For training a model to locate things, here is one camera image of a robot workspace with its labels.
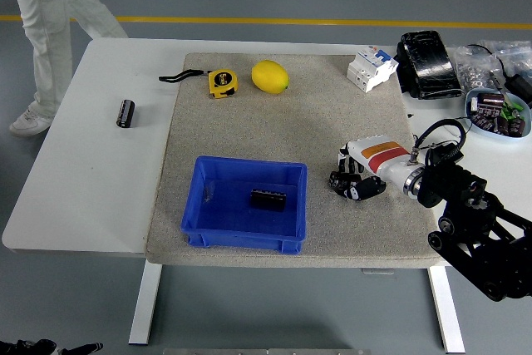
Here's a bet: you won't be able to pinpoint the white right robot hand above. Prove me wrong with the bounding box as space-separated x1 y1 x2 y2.
337 135 421 202

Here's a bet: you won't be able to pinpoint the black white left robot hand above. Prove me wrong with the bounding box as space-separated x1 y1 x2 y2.
0 338 104 355

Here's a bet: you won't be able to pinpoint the blue plastic box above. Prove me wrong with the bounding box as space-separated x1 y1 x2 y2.
179 155 308 256

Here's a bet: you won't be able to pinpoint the small black adapter block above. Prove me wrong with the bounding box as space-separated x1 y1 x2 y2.
430 142 465 165

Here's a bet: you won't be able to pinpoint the white table leg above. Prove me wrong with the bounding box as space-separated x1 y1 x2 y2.
427 266 466 354
127 264 163 347

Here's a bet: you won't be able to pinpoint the white circuit breaker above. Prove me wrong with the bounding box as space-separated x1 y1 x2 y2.
346 46 399 93

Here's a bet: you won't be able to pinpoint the black wrapped pack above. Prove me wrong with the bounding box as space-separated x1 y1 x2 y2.
393 30 465 101

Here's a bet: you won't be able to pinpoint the light blue bowl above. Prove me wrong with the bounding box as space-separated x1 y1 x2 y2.
464 87 532 141

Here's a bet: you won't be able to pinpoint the clear bag of metal screws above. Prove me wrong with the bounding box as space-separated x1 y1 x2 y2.
453 45 506 92

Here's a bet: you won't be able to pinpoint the green plastic pieces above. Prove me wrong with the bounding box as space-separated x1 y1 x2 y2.
500 101 525 120

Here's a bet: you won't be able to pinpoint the yellow lemon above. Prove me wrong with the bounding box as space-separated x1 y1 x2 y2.
250 60 289 94

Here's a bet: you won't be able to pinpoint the black power adapter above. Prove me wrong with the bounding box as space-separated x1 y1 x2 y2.
505 74 532 102

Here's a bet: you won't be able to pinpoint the clear plastic bag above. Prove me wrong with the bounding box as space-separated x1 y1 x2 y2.
477 40 532 77

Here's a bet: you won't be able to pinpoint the grey-brown mat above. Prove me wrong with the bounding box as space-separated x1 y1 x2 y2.
144 52 444 269

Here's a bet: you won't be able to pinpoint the person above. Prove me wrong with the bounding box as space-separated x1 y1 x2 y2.
3 0 128 138

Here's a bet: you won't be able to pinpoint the thin black cable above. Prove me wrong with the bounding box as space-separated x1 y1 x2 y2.
465 43 512 80

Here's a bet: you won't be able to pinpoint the yellow tape measure with strap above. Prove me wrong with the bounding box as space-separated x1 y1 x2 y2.
158 68 240 100

